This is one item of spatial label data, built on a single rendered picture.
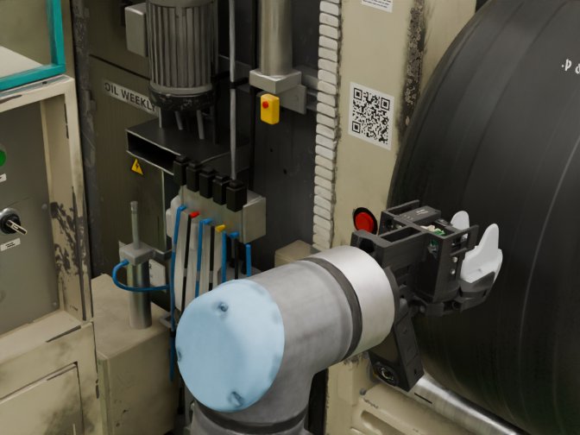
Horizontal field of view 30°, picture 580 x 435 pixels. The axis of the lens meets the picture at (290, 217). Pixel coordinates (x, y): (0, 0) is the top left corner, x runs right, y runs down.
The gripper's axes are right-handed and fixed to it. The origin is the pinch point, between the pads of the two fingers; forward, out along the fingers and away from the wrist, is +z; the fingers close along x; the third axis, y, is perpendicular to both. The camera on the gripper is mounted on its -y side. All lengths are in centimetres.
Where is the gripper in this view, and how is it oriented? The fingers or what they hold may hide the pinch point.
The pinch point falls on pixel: (488, 261)
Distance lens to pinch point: 108.3
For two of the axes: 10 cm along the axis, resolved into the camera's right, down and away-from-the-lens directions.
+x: -7.1, -3.4, 6.2
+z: 7.0, -2.1, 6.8
